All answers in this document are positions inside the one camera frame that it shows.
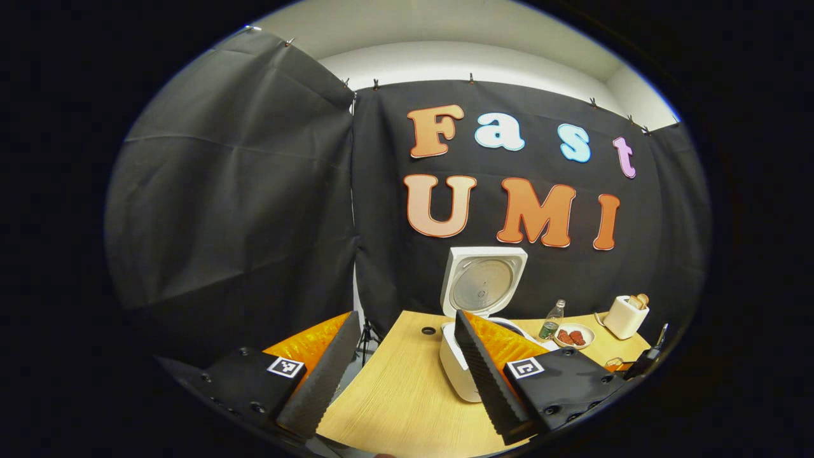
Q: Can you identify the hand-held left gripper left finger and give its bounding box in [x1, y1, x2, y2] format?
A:
[191, 310, 362, 441]

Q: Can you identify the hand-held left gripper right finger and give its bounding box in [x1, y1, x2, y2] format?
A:
[453, 310, 627, 446]

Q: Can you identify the white rice cooker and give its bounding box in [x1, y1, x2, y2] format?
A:
[439, 247, 541, 403]

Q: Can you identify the white round plate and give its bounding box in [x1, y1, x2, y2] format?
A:
[553, 323, 596, 350]

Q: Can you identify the white toaster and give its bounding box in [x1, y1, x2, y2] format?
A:
[601, 294, 651, 340]

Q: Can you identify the black tripod stand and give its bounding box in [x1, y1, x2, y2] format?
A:
[356, 318, 382, 368]

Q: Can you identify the clear plastic water bottle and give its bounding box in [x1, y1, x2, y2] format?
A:
[539, 300, 566, 341]

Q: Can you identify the black backdrop cloth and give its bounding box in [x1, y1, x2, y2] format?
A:
[104, 29, 712, 370]

